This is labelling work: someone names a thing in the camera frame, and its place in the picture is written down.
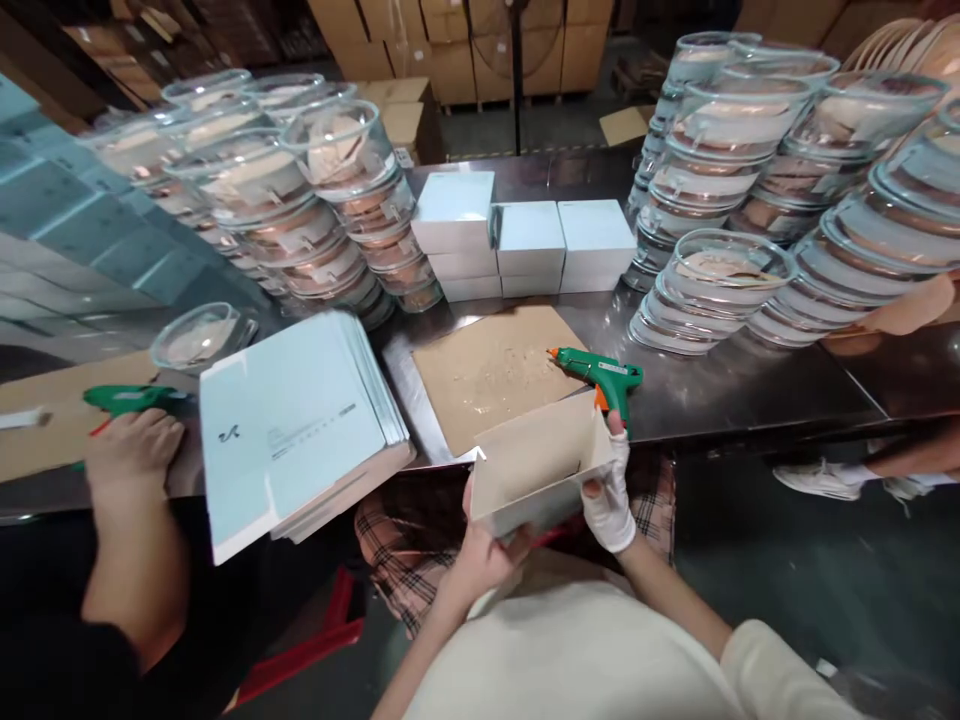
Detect person's right hand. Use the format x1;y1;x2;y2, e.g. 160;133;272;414
582;409;639;556

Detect person's left hand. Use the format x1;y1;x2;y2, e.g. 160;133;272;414
452;476;538;595

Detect white carton box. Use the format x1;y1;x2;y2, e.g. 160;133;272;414
467;389;618;543

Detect person's legs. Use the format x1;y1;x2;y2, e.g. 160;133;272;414
353;448;678;640

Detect green glue gun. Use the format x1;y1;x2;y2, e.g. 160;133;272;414
545;345;646;442
81;383;199;438

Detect brown cardboard mat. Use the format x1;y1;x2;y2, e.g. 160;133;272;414
0;347;205;486
410;302;603;461

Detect red plastic stool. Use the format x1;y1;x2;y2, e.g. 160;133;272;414
228;563;370;712

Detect stack of flat blue cartons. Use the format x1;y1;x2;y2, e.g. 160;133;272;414
197;309;418;568

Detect stack of closed white boxes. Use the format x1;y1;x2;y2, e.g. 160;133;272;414
410;170;639;304

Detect stacks of glass bowls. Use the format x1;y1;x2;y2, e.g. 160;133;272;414
624;29;960;370
77;68;445;333

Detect single glass bowl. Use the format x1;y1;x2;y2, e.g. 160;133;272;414
147;301;261;378

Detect black fan stand pole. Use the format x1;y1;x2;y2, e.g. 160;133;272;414
508;0;524;157

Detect open brown cardboard boxes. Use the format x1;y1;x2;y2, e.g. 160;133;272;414
350;74;445;165

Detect stack of brown shipping cartons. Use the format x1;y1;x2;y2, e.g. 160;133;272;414
305;0;618;115

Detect pile of pale blue boxes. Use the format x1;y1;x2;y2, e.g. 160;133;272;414
0;73;178;343

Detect stack of wooden lids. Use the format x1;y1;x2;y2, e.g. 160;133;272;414
842;14;960;85

